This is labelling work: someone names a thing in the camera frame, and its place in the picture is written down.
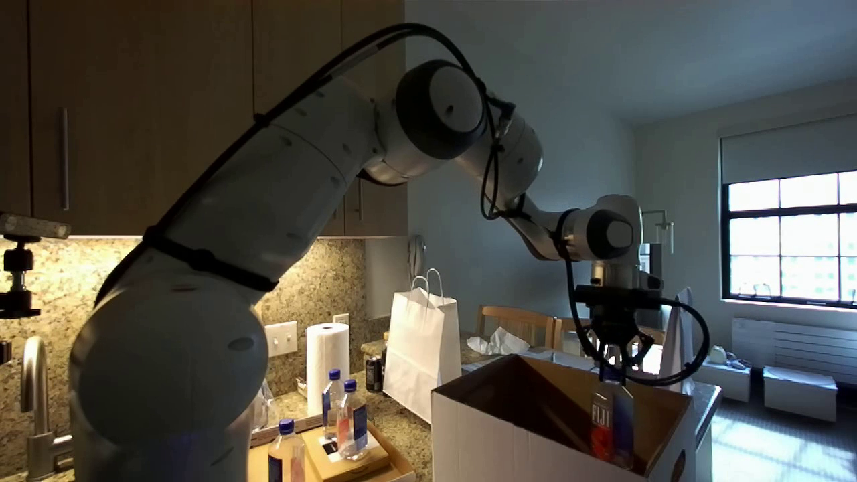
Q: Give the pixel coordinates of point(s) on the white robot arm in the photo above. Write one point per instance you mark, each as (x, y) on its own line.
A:
(171, 357)

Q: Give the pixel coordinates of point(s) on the white paper bag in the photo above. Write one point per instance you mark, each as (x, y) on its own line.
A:
(425, 343)

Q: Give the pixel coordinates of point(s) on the wall light switch plate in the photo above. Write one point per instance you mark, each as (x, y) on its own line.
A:
(281, 339)

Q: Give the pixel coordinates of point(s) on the bright window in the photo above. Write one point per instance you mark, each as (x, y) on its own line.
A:
(791, 239)

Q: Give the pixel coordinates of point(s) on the wooden upper cabinet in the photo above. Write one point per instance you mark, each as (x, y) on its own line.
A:
(110, 108)

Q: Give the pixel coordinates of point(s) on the white radiator bench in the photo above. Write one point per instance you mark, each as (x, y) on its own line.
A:
(795, 369)

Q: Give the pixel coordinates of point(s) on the white paper towel roll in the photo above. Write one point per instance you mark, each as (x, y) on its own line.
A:
(325, 350)

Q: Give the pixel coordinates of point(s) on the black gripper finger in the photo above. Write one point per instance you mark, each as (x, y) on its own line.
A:
(612, 357)

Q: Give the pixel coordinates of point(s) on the dark glass jar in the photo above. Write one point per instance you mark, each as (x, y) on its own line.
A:
(374, 366)

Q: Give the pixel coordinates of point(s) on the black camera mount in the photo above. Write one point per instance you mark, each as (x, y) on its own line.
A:
(16, 262)

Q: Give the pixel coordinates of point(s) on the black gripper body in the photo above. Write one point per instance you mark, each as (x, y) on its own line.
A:
(619, 299)

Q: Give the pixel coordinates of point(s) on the white cardboard storage box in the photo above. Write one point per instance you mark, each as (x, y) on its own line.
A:
(528, 422)

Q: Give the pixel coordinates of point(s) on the wooden chair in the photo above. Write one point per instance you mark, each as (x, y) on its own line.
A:
(534, 327)

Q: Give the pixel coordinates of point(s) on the shallow cardboard tray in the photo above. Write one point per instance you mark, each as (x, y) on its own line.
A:
(379, 461)

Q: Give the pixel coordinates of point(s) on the clear bottle blue cap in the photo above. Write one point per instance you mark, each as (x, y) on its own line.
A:
(612, 422)
(352, 422)
(331, 403)
(287, 453)

